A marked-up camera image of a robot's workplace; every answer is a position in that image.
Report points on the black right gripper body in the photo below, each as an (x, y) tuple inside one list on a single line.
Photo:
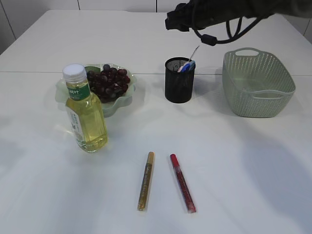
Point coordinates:
[(180, 18)]

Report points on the blue scissors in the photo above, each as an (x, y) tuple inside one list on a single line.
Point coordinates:
[(188, 66)]

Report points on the pink scissors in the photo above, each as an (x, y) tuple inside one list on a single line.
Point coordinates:
[(180, 69)]

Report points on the purple grape bunch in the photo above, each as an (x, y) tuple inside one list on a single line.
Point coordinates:
[(108, 82)]

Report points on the yellow tea bottle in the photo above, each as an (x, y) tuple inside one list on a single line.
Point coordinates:
[(84, 110)]

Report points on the red glitter pen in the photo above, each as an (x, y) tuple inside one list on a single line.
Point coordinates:
[(182, 185)]

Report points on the gold glitter pen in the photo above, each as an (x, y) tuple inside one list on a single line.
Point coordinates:
[(146, 182)]

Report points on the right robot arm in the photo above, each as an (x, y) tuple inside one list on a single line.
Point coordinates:
[(200, 14)]

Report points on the black mesh pen holder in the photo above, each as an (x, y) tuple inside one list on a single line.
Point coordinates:
[(178, 85)]

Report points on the green woven plastic basket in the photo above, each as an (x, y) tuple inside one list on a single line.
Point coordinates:
[(256, 83)]

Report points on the green wavy glass plate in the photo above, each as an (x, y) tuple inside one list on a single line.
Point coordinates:
[(110, 108)]

